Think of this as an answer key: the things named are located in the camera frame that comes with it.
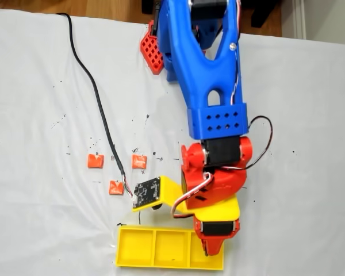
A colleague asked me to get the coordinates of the yellow three-compartment box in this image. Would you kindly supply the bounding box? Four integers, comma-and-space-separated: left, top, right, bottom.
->
114, 225, 225, 271

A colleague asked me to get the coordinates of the white plastic table cover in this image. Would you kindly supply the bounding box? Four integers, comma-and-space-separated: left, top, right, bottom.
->
0, 7, 345, 276

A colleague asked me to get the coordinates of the thick black USB cable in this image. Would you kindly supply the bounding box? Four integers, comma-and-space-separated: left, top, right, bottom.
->
55, 12, 136, 200

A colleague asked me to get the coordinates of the red white black servo wire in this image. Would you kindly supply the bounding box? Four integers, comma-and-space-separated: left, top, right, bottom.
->
171, 171, 214, 220
247, 116, 274, 173

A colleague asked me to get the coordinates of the orange Starburst candy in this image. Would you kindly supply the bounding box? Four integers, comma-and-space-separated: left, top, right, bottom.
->
108, 180, 124, 196
87, 154, 105, 169
131, 154, 148, 170

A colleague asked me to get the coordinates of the camera board on yellow mount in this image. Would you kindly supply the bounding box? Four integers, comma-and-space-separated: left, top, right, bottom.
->
131, 175, 190, 215

